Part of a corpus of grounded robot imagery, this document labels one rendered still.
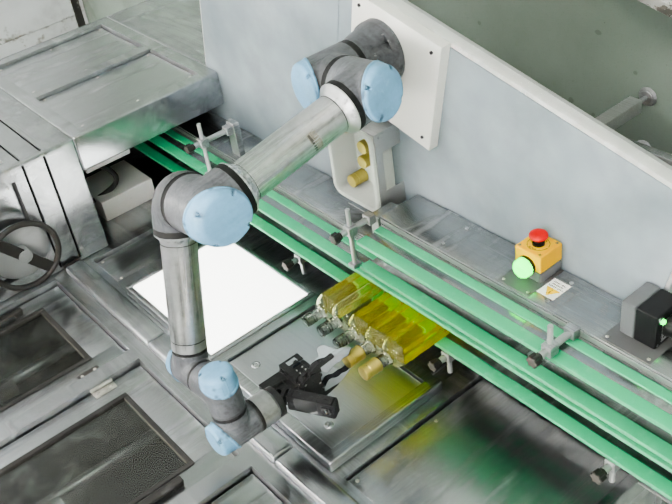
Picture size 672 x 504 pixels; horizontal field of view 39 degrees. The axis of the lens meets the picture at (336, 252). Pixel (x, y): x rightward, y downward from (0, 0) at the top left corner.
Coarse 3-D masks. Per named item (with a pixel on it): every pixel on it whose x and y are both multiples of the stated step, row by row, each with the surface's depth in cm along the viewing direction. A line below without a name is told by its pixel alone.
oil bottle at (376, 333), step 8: (392, 312) 216; (400, 312) 216; (408, 312) 215; (416, 312) 215; (384, 320) 214; (392, 320) 214; (400, 320) 214; (408, 320) 214; (368, 328) 213; (376, 328) 212; (384, 328) 212; (392, 328) 212; (368, 336) 212; (376, 336) 211; (384, 336) 210; (376, 344) 210; (376, 352) 212
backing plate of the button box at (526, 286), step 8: (512, 272) 202; (560, 272) 200; (504, 280) 200; (512, 280) 200; (520, 280) 199; (528, 280) 199; (512, 288) 198; (520, 288) 197; (528, 288) 197; (536, 288) 197; (528, 296) 195
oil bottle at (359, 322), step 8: (384, 296) 221; (392, 296) 220; (368, 304) 219; (376, 304) 219; (384, 304) 218; (392, 304) 218; (400, 304) 218; (360, 312) 217; (368, 312) 217; (376, 312) 216; (384, 312) 216; (352, 320) 216; (360, 320) 215; (368, 320) 215; (376, 320) 215; (352, 328) 215; (360, 328) 214; (360, 336) 215
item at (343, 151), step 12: (360, 132) 221; (336, 144) 235; (348, 144) 237; (372, 144) 220; (336, 156) 237; (348, 156) 239; (372, 156) 222; (336, 168) 239; (348, 168) 241; (372, 168) 224; (336, 180) 241; (372, 180) 240; (348, 192) 240; (360, 192) 239; (372, 192) 238; (360, 204) 236; (372, 204) 234
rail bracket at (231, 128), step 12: (228, 120) 269; (216, 132) 267; (228, 132) 268; (240, 132) 270; (192, 144) 263; (204, 144) 264; (240, 144) 271; (252, 144) 278; (204, 156) 267; (240, 156) 273
